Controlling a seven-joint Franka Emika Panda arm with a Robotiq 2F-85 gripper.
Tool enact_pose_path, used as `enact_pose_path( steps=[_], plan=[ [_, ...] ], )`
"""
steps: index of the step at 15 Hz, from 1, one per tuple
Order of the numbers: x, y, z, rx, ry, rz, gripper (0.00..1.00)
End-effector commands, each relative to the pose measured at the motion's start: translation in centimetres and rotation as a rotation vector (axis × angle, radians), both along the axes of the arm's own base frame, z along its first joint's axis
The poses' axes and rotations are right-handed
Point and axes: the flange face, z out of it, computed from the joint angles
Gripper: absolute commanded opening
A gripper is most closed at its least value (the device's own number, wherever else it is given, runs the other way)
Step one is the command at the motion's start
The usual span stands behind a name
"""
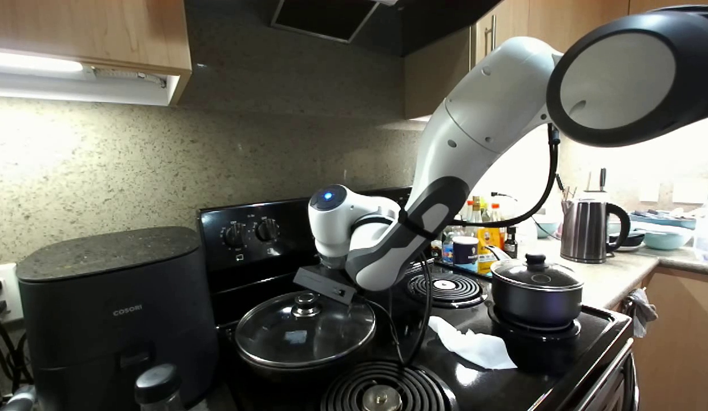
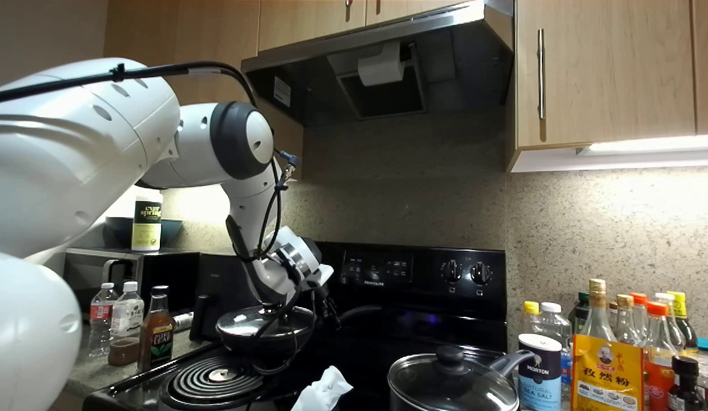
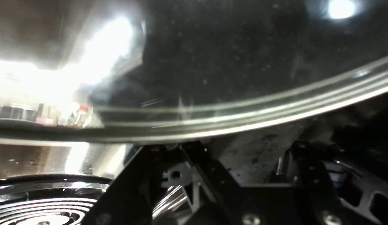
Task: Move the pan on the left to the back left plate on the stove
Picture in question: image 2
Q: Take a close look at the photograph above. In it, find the orange cap bottle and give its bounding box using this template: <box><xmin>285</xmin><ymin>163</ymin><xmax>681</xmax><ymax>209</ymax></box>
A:
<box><xmin>627</xmin><ymin>290</ymin><xmax>650</xmax><ymax>344</ymax></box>

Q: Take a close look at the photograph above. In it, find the yellow cap green bottle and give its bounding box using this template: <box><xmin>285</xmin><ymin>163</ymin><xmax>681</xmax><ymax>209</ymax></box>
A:
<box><xmin>669</xmin><ymin>290</ymin><xmax>701</xmax><ymax>352</ymax></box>

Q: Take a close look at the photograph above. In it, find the dark teal bowl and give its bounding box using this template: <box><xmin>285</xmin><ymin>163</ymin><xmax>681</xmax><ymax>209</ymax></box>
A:
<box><xmin>103</xmin><ymin>214</ymin><xmax>184</xmax><ymax>250</ymax></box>

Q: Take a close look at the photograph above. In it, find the long metal cabinet handle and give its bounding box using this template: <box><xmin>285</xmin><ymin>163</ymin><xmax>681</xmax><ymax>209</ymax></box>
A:
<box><xmin>535</xmin><ymin>26</ymin><xmax>547</xmax><ymax>143</ymax></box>

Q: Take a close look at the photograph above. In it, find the black air fryer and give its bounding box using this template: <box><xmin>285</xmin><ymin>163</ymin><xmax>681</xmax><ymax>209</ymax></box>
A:
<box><xmin>189</xmin><ymin>250</ymin><xmax>265</xmax><ymax>343</ymax></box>

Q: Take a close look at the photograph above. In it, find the clear water bottle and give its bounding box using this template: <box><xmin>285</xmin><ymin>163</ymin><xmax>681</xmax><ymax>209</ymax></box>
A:
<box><xmin>108</xmin><ymin>278</ymin><xmax>149</xmax><ymax>368</ymax></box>

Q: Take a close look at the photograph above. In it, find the blue salt canister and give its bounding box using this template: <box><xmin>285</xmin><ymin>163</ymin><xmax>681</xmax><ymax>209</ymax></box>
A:
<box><xmin>515</xmin><ymin>331</ymin><xmax>567</xmax><ymax>411</ymax></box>

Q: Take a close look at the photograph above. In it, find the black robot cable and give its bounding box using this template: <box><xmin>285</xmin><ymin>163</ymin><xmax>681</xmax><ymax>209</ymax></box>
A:
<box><xmin>0</xmin><ymin>58</ymin><xmax>293</xmax><ymax>265</ymax></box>

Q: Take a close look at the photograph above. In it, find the black pot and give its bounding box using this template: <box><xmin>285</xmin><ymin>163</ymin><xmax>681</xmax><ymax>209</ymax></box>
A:
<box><xmin>386</xmin><ymin>346</ymin><xmax>536</xmax><ymax>411</ymax></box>

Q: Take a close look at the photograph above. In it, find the green canister white lid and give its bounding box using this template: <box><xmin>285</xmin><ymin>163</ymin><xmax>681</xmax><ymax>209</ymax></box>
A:
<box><xmin>130</xmin><ymin>199</ymin><xmax>165</xmax><ymax>254</ymax></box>

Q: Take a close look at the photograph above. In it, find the white crumpled cloth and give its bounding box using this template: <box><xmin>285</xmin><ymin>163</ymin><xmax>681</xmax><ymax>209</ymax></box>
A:
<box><xmin>290</xmin><ymin>363</ymin><xmax>355</xmax><ymax>411</ymax></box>

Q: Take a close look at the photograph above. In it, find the glass pot lid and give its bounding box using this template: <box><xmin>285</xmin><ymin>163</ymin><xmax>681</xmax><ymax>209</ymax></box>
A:
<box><xmin>386</xmin><ymin>343</ymin><xmax>521</xmax><ymax>411</ymax></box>

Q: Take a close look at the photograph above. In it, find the red label water bottle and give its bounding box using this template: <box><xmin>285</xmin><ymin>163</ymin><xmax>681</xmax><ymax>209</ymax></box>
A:
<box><xmin>87</xmin><ymin>281</ymin><xmax>116</xmax><ymax>361</ymax></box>

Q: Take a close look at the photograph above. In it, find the white roll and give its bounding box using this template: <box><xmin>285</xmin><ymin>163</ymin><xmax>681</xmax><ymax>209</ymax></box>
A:
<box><xmin>355</xmin><ymin>41</ymin><xmax>409</xmax><ymax>89</ymax></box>

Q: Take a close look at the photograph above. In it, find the short wooden cabinet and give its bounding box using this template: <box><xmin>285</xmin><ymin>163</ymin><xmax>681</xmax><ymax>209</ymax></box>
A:
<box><xmin>255</xmin><ymin>0</ymin><xmax>487</xmax><ymax>55</ymax></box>

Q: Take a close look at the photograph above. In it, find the black stove knob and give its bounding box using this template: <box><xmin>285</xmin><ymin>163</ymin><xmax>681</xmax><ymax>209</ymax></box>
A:
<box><xmin>438</xmin><ymin>257</ymin><xmax>463</xmax><ymax>286</ymax></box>
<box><xmin>467</xmin><ymin>257</ymin><xmax>495</xmax><ymax>288</ymax></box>

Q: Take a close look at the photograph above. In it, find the dark countertop appliance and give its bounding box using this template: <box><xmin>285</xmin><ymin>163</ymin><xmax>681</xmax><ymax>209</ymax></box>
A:
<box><xmin>61</xmin><ymin>246</ymin><xmax>201</xmax><ymax>314</ymax></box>

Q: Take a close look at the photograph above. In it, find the small black cap bottle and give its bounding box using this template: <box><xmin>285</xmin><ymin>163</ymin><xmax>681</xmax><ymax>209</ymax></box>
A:
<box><xmin>666</xmin><ymin>354</ymin><xmax>708</xmax><ymax>411</ymax></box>

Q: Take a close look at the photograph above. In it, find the black electric stove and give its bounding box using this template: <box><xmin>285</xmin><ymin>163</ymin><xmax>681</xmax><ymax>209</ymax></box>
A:
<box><xmin>81</xmin><ymin>237</ymin><xmax>523</xmax><ymax>411</ymax></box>

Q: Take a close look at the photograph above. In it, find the white cap clear bottle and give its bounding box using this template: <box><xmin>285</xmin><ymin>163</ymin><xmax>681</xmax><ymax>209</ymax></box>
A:
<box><xmin>536</xmin><ymin>298</ymin><xmax>576</xmax><ymax>411</ymax></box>

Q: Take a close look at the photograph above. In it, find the tan cap bottle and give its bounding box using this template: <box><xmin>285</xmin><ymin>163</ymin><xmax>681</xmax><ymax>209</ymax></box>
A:
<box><xmin>612</xmin><ymin>291</ymin><xmax>637</xmax><ymax>346</ymax></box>

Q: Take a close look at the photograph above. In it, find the cream cap bottle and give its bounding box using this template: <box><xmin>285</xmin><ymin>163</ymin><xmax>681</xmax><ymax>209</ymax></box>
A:
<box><xmin>652</xmin><ymin>290</ymin><xmax>681</xmax><ymax>348</ymax></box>

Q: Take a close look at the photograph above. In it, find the black pan with lid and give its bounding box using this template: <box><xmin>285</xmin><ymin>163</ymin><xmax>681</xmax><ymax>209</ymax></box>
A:
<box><xmin>215</xmin><ymin>304</ymin><xmax>317</xmax><ymax>343</ymax></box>

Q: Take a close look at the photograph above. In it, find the black frying pan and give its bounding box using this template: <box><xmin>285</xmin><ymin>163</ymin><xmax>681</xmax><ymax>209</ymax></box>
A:
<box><xmin>213</xmin><ymin>300</ymin><xmax>386</xmax><ymax>371</ymax></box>

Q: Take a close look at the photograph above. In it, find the dark green bottle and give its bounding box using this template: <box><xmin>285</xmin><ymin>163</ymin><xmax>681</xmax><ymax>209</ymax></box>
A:
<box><xmin>568</xmin><ymin>290</ymin><xmax>593</xmax><ymax>337</ymax></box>

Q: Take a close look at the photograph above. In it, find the white light strip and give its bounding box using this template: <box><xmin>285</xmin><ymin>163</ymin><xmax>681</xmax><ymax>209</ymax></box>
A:
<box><xmin>508</xmin><ymin>133</ymin><xmax>708</xmax><ymax>176</ymax></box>

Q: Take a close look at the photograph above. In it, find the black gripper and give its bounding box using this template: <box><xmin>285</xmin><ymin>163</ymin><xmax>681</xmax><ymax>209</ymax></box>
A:
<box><xmin>288</xmin><ymin>269</ymin><xmax>338</xmax><ymax>337</ymax></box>

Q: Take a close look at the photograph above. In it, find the yellow cap clear bottle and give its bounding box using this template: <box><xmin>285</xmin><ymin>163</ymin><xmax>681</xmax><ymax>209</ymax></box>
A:
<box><xmin>517</xmin><ymin>298</ymin><xmax>543</xmax><ymax>337</ymax></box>

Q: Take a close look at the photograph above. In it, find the steel range hood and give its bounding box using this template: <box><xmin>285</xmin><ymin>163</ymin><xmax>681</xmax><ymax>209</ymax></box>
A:
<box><xmin>239</xmin><ymin>0</ymin><xmax>517</xmax><ymax>129</ymax></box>

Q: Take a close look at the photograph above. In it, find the yellow label bottle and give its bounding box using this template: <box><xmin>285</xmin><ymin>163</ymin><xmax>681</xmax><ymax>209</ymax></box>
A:
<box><xmin>570</xmin><ymin>276</ymin><xmax>645</xmax><ymax>411</ymax></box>

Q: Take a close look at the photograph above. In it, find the brown sauce bottle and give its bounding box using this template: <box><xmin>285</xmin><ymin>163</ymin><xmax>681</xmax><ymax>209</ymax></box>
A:
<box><xmin>136</xmin><ymin>283</ymin><xmax>175</xmax><ymax>371</ymax></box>

